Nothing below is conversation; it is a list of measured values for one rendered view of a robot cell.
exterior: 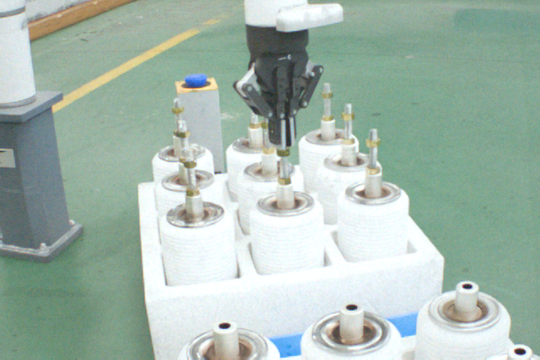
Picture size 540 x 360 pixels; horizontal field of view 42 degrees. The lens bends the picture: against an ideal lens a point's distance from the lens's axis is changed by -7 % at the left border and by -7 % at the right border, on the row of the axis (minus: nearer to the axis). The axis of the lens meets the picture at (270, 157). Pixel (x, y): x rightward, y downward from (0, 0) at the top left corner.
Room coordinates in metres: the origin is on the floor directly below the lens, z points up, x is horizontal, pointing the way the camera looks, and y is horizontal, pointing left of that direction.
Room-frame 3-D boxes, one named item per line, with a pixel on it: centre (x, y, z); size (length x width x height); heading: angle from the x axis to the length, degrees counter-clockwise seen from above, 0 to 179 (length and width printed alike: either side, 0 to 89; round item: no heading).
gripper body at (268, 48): (0.89, -0.02, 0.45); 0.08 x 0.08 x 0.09
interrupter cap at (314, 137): (1.14, -0.10, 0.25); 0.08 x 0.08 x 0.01
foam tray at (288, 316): (1.00, 0.00, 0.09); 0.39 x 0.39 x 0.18; 9
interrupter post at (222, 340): (0.56, 0.05, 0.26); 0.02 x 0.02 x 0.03
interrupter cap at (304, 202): (0.89, -0.02, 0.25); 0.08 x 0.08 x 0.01
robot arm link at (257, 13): (0.87, -0.03, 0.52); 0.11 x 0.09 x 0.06; 38
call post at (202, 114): (1.28, 0.12, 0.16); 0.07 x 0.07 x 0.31; 9
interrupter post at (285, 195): (0.89, -0.02, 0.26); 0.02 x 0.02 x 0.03
